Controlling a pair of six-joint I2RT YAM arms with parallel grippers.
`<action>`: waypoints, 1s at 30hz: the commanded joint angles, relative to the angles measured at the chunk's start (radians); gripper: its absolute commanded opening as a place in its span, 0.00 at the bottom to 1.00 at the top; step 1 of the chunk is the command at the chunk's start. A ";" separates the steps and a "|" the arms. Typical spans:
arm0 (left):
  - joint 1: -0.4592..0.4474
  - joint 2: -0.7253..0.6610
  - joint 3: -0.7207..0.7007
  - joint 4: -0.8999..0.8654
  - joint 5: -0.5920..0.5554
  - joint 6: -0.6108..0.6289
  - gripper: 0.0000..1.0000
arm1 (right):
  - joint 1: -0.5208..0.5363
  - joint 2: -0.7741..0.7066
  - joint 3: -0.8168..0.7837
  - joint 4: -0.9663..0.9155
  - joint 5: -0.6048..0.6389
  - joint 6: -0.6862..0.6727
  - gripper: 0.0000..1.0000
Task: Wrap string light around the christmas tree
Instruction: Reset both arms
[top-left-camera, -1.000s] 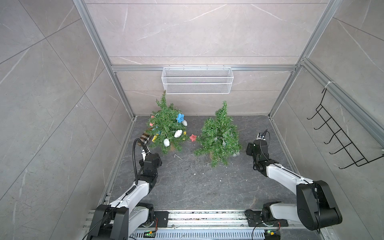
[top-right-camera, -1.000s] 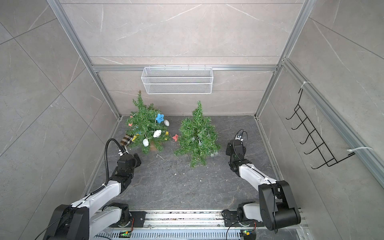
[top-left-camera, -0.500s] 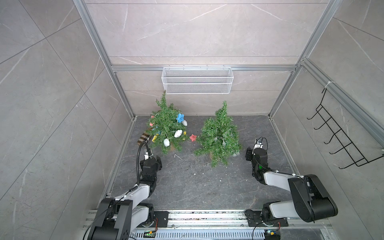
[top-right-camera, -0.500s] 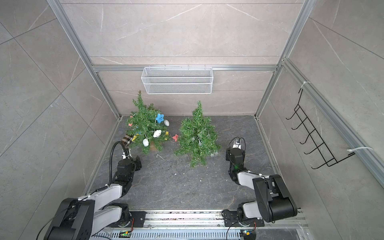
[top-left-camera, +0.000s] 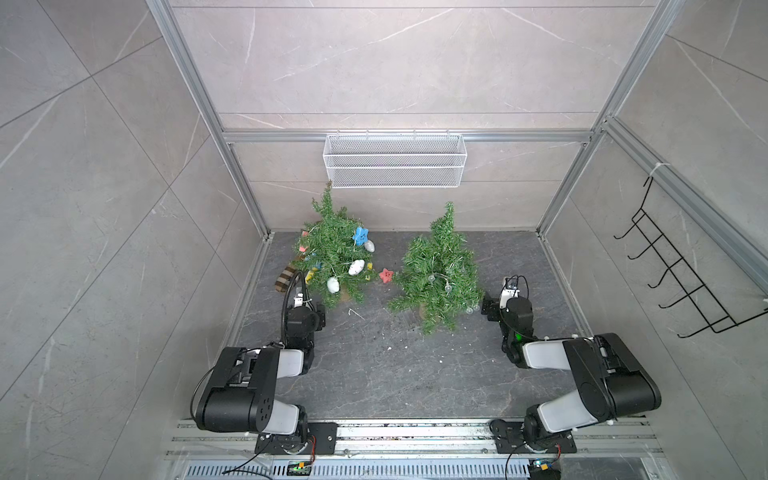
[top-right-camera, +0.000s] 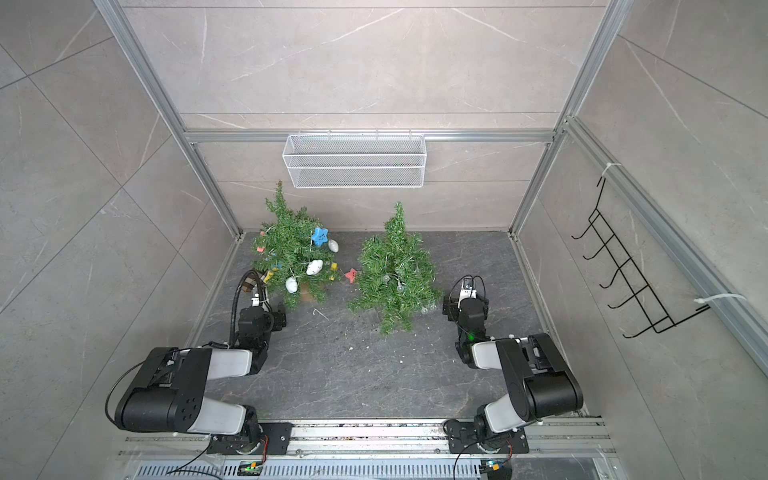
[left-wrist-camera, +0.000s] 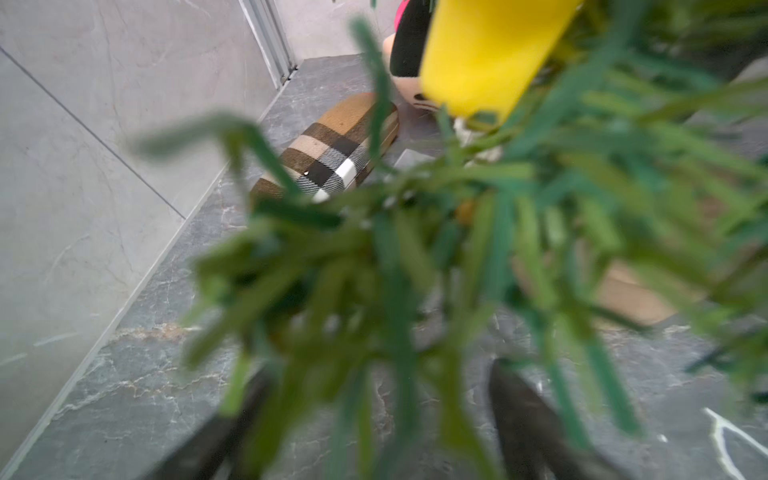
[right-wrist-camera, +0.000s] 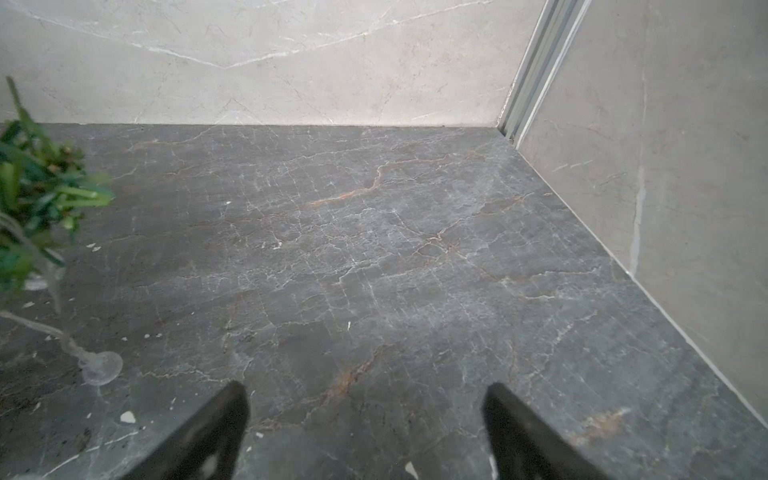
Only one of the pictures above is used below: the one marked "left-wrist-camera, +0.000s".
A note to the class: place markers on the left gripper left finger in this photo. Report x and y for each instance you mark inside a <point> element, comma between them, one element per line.
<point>218,440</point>

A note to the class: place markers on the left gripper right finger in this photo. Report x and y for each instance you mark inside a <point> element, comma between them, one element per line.
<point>531,436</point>

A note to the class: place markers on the green christmas tree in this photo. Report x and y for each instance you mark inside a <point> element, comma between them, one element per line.
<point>592,166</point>

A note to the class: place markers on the yellow star light with face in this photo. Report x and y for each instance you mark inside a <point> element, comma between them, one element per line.
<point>481,56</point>

